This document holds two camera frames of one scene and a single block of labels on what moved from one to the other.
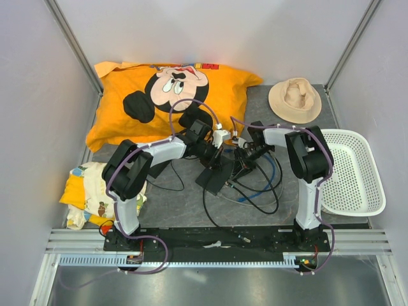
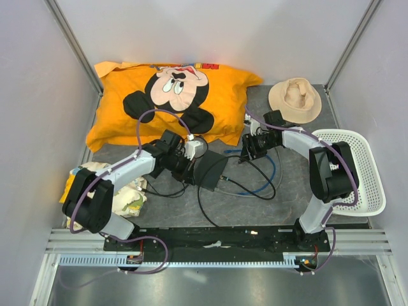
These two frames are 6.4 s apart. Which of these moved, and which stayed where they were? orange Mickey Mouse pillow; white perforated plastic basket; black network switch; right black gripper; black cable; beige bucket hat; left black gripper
Moved: black cable; left black gripper; right black gripper; black network switch
Stayed: beige bucket hat; orange Mickey Mouse pillow; white perforated plastic basket
